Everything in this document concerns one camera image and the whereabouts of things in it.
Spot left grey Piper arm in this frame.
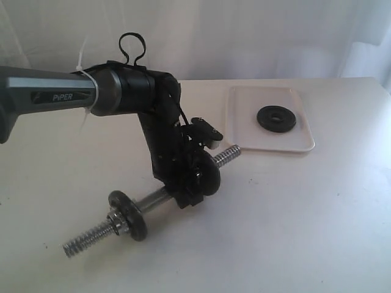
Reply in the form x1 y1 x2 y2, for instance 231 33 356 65
1 62 221 208

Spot black plate with collar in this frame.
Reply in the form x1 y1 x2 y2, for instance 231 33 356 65
108 190 148 242

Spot white zip tie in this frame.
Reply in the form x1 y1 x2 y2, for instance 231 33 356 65
75 35 100 135

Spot black weight plate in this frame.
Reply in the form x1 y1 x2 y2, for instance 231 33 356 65
256 105 297 133

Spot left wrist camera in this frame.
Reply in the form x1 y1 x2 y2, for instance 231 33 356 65
183 117 224 150

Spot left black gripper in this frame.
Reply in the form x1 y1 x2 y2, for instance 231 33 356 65
139 109 211 209

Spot chrome spin-lock collar nut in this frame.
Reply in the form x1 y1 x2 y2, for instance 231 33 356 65
107 210 129 236

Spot white curtain backdrop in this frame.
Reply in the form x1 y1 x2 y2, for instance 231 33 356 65
1 1 390 82

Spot chrome threaded dumbbell bar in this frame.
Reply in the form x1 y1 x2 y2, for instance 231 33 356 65
62 145 241 258

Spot white plastic tray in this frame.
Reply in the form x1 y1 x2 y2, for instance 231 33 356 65
224 86 315 153

